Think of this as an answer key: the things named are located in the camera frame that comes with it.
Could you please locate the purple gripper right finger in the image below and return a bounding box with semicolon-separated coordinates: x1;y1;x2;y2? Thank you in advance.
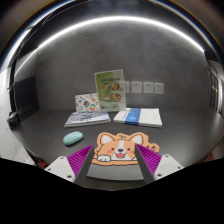
134;143;185;186

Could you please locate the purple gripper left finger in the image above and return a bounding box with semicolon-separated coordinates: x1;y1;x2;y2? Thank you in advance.
44;144;96;188

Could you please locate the teal computer mouse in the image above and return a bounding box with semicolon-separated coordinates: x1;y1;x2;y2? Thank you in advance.
63;131;83;146

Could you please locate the corgi dog mouse pad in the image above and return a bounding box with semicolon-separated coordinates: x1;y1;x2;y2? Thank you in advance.
92;132;159;166

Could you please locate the white book with blue band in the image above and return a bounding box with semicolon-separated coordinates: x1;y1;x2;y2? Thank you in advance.
113;108;162;128

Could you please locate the grey patterned book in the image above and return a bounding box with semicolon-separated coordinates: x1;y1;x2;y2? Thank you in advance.
64;111;111;127

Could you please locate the small colourful picture card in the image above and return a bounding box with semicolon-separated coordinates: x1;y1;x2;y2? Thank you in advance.
75;93;99;112

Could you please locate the green food picture book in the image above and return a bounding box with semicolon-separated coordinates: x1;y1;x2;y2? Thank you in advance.
94;69;126;111

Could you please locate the black monitor screen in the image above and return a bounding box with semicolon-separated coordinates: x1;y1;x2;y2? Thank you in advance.
14;76;40;122

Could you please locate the white wall socket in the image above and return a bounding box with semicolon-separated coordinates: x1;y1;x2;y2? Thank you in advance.
124;81;130;94
131;82;142;93
155;83;164;94
143;82;154;93

